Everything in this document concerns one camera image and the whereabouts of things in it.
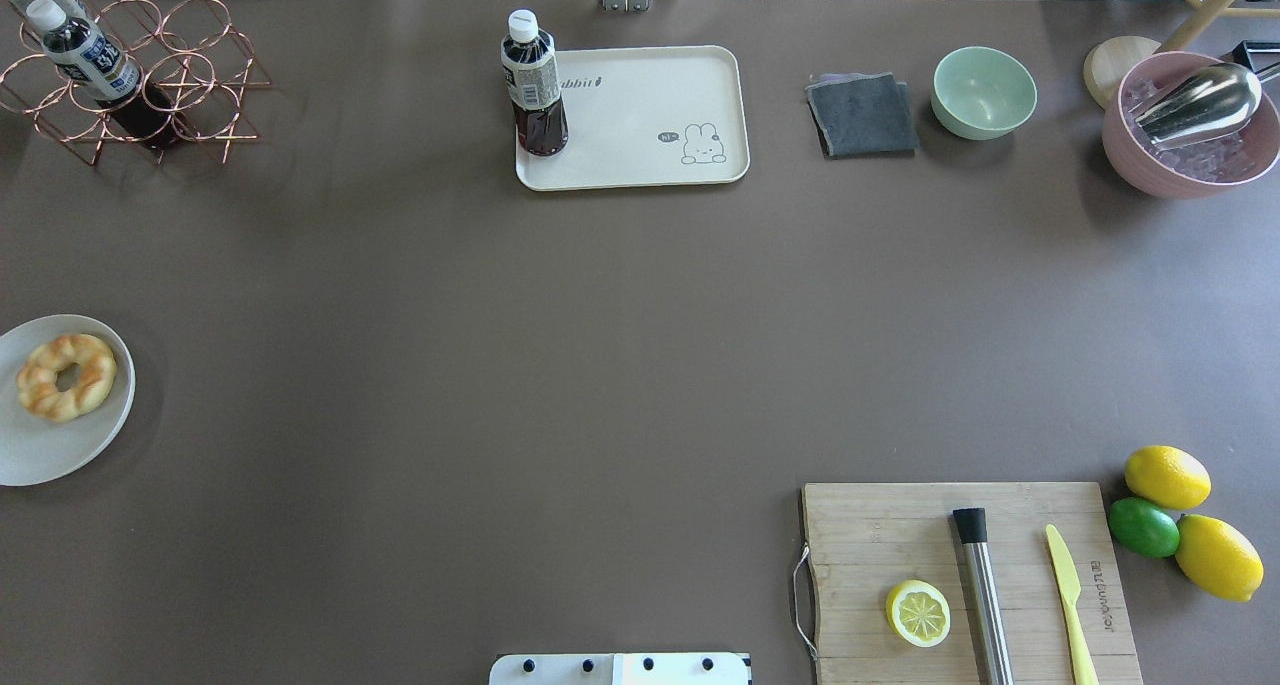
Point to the braided ring donut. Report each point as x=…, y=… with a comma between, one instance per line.
x=66, y=377

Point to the white plate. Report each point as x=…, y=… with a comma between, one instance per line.
x=34, y=450

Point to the cream rabbit tray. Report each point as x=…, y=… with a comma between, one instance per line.
x=646, y=117

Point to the dark drink bottle on tray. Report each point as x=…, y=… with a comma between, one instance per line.
x=528, y=57

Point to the grey folded cloth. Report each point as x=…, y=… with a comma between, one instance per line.
x=862, y=114

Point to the wooden cutting board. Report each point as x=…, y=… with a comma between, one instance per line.
x=865, y=538

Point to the steel muddler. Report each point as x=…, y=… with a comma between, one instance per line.
x=971, y=525

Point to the lemon half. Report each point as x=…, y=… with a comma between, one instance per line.
x=918, y=613

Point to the green bowl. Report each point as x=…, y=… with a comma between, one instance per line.
x=980, y=94

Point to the yellow plastic knife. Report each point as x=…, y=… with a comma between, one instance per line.
x=1070, y=588

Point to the round wooden stand base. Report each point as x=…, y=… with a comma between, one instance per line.
x=1110, y=61

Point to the green lime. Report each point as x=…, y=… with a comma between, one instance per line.
x=1143, y=527

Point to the whole lemon upper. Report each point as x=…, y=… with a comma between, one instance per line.
x=1168, y=477

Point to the whole lemon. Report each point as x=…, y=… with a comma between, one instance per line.
x=1168, y=477
x=1218, y=558

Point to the pink ice bowl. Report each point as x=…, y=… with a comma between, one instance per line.
x=1194, y=170

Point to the whole lemon lower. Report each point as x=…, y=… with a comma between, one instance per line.
x=1218, y=558

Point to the metal ice scoop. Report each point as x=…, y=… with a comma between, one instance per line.
x=1217, y=100

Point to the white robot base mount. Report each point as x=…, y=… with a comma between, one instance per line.
x=696, y=667

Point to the copper wire bottle rack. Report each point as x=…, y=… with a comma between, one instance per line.
x=147, y=75

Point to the bottle in wire rack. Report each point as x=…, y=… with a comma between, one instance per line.
x=99, y=66

